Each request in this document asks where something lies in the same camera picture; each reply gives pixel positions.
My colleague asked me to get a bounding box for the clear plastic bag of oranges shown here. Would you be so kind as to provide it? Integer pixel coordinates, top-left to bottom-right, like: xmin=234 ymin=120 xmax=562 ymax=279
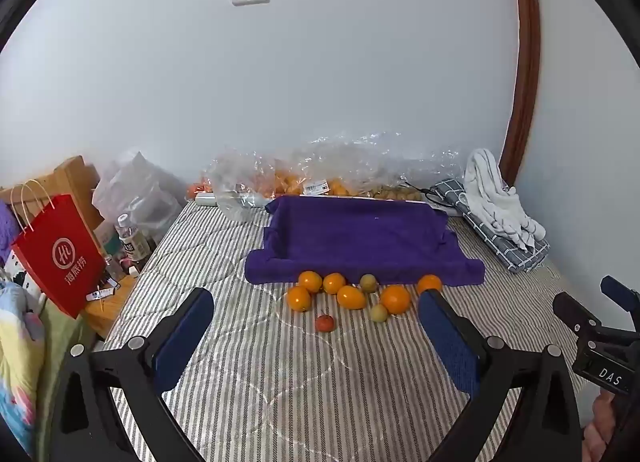
xmin=187 ymin=145 xmax=361 ymax=223

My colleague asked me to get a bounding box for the clear water bottle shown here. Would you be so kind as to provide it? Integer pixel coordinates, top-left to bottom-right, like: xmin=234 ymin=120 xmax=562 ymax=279
xmin=116 ymin=213 xmax=151 ymax=260

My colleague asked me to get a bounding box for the brown wooden door frame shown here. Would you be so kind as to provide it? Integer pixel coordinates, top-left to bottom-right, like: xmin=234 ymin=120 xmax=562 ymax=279
xmin=500 ymin=0 xmax=543 ymax=183

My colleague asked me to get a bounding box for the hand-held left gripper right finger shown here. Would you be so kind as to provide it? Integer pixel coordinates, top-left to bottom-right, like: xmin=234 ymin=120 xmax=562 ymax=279
xmin=419 ymin=289 xmax=583 ymax=462

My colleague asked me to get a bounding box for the colourful printed blanket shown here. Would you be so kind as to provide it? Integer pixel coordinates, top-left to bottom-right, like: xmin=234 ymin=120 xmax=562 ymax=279
xmin=0 ymin=277 xmax=48 ymax=458

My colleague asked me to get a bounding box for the oblong orange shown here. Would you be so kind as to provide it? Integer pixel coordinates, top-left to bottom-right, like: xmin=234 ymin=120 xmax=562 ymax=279
xmin=336 ymin=285 xmax=367 ymax=310

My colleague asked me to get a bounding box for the red paper bag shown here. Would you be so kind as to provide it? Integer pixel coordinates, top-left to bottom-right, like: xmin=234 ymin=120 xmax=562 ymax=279
xmin=9 ymin=179 xmax=107 ymax=319

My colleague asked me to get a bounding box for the black cable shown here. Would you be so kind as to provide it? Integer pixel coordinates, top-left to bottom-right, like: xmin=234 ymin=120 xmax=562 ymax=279
xmin=400 ymin=181 xmax=458 ymax=208

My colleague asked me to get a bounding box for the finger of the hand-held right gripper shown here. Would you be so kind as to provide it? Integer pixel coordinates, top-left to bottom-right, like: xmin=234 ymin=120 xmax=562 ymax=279
xmin=552 ymin=292 xmax=601 ymax=338
xmin=600 ymin=275 xmax=640 ymax=315

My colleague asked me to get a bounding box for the clear plastic bag of longans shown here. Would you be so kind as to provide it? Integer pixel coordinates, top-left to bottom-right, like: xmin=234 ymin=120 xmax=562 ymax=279
xmin=345 ymin=131 xmax=468 ymax=203

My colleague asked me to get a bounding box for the purple towel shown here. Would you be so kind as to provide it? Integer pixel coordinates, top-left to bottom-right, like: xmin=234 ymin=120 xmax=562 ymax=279
xmin=244 ymin=195 xmax=487 ymax=288

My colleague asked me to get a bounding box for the grey striped bedsheet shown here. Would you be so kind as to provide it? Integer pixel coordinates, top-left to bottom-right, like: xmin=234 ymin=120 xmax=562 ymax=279
xmin=100 ymin=199 xmax=586 ymax=462

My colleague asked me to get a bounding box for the white patterned box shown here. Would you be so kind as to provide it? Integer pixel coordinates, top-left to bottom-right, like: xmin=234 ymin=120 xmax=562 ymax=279
xmin=5 ymin=247 xmax=41 ymax=303

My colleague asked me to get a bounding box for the small white tube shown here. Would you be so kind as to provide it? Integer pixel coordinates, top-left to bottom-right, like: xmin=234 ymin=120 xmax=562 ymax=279
xmin=86 ymin=282 xmax=120 ymax=302

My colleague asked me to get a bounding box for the white striped towel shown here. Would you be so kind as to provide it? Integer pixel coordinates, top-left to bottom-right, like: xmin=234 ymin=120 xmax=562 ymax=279
xmin=464 ymin=147 xmax=547 ymax=252

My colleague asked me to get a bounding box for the purple fluffy cloth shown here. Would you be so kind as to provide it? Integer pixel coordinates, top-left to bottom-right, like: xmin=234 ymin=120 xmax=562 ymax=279
xmin=0 ymin=202 xmax=21 ymax=263

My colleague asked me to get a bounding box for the white plastic bag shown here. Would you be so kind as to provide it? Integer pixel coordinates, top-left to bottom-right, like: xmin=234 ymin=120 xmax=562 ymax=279
xmin=92 ymin=151 xmax=183 ymax=243

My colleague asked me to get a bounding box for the wooden bedside table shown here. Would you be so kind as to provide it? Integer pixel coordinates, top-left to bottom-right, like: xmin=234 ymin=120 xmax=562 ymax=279
xmin=80 ymin=242 xmax=141 ymax=340

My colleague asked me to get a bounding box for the grey checked folded cloth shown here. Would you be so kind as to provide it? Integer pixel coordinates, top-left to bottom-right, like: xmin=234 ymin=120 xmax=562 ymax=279
xmin=431 ymin=178 xmax=551 ymax=274

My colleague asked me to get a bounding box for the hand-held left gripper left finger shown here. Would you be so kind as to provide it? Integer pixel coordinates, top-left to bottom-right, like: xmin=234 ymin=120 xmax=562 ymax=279
xmin=50 ymin=286 xmax=216 ymax=462

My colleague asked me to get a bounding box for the person's right hand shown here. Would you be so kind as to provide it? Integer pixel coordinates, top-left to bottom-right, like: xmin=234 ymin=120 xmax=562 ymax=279
xmin=582 ymin=389 xmax=621 ymax=462

